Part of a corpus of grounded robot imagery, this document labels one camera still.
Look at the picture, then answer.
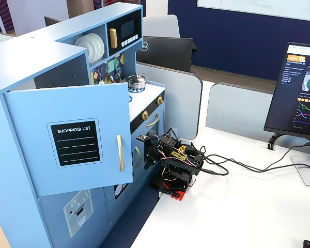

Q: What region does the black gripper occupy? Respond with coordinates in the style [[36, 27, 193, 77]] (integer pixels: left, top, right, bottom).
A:
[[144, 141, 169, 171]]

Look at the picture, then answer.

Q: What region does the silver pot lid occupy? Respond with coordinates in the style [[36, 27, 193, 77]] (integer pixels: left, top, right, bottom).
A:
[[126, 74, 147, 83]]

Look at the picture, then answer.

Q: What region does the rounded grey desk divider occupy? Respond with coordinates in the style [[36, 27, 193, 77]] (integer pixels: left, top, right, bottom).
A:
[[136, 61, 204, 142]]

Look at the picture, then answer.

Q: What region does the silver metal pot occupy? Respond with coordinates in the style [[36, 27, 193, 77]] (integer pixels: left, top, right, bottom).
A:
[[126, 73, 149, 90]]

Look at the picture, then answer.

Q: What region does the hanging metal ladle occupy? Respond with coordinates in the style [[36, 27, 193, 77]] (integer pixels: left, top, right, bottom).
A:
[[105, 60, 115, 84]]

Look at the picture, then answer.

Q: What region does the hanging metal whisk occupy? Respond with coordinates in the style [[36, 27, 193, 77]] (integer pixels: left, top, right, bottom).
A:
[[94, 64, 104, 84]]

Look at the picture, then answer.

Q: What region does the wide grey desk divider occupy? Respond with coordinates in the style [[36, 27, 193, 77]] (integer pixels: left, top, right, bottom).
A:
[[205, 82, 278, 135]]

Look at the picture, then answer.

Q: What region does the black Dell monitor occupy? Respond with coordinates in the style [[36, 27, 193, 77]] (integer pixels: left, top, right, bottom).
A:
[[136, 36, 198, 73]]

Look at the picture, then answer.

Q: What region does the white plate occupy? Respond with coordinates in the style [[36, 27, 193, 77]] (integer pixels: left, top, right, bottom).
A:
[[74, 36, 91, 64], [85, 33, 102, 63], [80, 34, 98, 64], [90, 33, 105, 61]]

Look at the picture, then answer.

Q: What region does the blue shopping list door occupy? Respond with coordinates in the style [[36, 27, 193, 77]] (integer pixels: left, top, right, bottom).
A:
[[4, 82, 134, 197]]

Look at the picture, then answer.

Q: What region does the grey office chair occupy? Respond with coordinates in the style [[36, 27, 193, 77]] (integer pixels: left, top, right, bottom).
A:
[[142, 14, 181, 39]]

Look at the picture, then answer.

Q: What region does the lit computer monitor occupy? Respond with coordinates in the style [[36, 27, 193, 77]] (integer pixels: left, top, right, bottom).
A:
[[263, 42, 310, 188]]

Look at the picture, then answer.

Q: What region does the blue toy kitchen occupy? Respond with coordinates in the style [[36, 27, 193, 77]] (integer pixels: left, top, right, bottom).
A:
[[0, 2, 166, 248]]

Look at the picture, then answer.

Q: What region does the brown cabinet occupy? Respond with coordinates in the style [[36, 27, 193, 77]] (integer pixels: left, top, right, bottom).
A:
[[66, 0, 95, 19]]

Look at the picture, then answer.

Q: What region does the whiteboard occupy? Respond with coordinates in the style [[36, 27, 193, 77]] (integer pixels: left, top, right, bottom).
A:
[[197, 0, 310, 23]]

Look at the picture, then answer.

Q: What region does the red striped dark panel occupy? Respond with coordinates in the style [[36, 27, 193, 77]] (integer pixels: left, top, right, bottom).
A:
[[0, 0, 15, 34]]

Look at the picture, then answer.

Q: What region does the gold curved cabinet handle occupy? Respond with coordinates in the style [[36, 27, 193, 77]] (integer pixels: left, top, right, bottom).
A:
[[134, 146, 142, 168]]

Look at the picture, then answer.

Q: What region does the gold straight door handle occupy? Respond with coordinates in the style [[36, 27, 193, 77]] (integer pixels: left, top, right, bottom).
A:
[[116, 134, 125, 172]]

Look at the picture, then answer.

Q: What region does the gold oven handle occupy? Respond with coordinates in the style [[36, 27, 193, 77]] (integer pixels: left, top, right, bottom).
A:
[[145, 113, 160, 128]]

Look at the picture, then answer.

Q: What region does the red black base mount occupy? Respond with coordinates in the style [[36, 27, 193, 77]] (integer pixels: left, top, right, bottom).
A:
[[150, 178, 195, 202]]

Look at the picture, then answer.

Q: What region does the gold microwave handle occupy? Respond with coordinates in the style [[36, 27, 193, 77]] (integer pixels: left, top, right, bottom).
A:
[[109, 28, 118, 49]]

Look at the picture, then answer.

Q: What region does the black cable to monitor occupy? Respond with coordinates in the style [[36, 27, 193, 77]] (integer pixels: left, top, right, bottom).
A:
[[200, 141, 310, 173]]

